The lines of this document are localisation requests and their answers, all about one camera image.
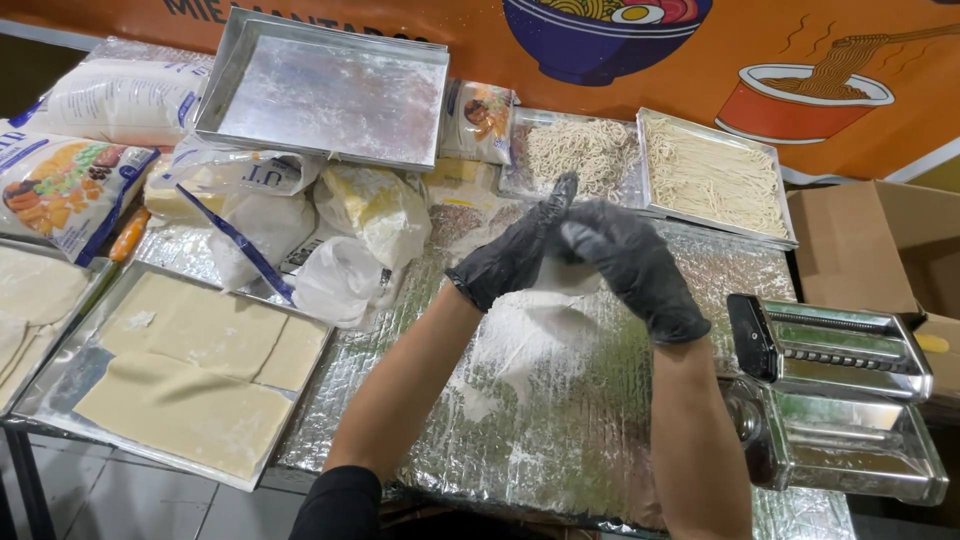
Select person's right hand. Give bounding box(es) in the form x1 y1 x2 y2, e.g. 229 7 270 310
558 199 713 347

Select person's left hand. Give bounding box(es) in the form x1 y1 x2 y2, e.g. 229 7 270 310
445 171 581 314

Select white dough piece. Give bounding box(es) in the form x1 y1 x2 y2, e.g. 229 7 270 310
534 251 603 298

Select clear tray of curly noodles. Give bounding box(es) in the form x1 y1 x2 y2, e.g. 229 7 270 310
498 106 651 212

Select curly raw noodles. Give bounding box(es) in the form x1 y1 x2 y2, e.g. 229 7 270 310
523 117 640 204

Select small printed flour packet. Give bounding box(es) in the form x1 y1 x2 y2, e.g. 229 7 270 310
439 78 521 167

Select white flour pile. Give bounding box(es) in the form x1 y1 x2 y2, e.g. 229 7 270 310
448 288 601 423

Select straight raw noodles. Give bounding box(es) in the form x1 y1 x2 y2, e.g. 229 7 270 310
645 118 790 240

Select metal tray of straight noodles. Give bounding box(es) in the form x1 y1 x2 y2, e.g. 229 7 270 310
635 106 801 252

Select plastic bag with yellow dough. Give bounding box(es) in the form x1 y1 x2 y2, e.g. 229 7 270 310
313 162 434 273

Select silver foil mat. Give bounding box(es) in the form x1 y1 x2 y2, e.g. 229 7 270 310
133 161 858 540

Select crumpled clear plastic bag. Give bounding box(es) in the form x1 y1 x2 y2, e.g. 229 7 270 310
291 235 408 332

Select orange noodle banner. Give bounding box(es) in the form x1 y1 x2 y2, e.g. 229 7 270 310
0 0 960 186

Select large empty metal tray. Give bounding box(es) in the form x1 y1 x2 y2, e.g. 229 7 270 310
192 6 452 173

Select brown cardboard box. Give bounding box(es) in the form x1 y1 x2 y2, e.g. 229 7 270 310
785 178 960 421

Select steel pasta machine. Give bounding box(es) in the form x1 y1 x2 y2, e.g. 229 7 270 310
718 292 951 508

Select small flat dough sheet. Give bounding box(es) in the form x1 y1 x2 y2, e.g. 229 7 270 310
253 315 332 393

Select open blue striped flour bag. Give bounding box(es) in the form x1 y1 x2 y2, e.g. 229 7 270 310
144 136 327 305

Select black sleeve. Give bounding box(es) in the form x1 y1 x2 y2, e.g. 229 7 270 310
288 465 385 540

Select large flat dough sheet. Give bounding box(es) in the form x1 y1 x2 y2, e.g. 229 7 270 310
99 270 291 384
72 351 294 483

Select metal tray with dough sheets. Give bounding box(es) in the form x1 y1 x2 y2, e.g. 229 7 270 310
10 258 336 494

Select white flour sack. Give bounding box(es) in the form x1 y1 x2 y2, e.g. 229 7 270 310
9 36 216 149

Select fruit printed flour bag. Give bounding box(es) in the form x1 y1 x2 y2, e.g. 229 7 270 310
0 129 162 269

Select metal tray with round dough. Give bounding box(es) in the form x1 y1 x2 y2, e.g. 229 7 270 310
0 238 115 418

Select round rolled dough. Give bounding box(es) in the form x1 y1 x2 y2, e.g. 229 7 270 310
0 246 93 408

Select black table leg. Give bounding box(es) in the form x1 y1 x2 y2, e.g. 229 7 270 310
0 420 57 540

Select orange handled knife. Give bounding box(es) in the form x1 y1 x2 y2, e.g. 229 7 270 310
88 206 153 301

